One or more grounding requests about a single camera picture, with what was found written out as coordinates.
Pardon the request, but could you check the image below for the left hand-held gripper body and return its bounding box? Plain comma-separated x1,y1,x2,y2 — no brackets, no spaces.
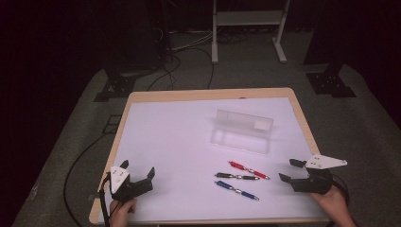
110,165,155,203

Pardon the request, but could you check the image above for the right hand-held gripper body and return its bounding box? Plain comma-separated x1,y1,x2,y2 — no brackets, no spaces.
289,153,348,196

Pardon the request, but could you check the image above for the person's right hand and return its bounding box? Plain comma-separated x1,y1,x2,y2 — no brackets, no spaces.
309,185,357,227

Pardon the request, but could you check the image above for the person's left hand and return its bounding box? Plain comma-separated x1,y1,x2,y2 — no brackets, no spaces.
108,198,138,227

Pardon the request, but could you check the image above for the white table mat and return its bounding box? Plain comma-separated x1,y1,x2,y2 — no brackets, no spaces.
96,96,326,222

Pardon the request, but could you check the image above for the red pen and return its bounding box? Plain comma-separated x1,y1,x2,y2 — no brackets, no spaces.
228,160,271,181

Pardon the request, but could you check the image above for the black pen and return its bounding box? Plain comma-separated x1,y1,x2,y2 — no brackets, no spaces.
214,171,261,182

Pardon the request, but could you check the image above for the blue pen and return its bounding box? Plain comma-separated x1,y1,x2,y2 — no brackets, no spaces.
215,180,260,201

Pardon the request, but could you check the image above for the clear plastic pen case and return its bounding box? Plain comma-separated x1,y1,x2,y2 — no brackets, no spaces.
210,108,275,156

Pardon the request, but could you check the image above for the black stand base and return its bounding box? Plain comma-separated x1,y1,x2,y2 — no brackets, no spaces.
93,69,140,103
305,61,357,99

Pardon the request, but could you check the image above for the wooden table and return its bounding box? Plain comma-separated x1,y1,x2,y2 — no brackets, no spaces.
88,87,331,226

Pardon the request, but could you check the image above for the dark equipment cabinet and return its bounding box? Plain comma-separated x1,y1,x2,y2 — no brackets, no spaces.
105,0,166,74

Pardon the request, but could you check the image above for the white metal stand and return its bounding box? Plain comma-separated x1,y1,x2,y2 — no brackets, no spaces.
211,0,291,64

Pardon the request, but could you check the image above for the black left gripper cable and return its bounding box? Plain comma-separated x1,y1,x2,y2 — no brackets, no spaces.
98,174,112,227

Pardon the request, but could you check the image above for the black floor cable bundle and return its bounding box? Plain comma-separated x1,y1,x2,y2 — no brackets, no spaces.
145,27,250,92

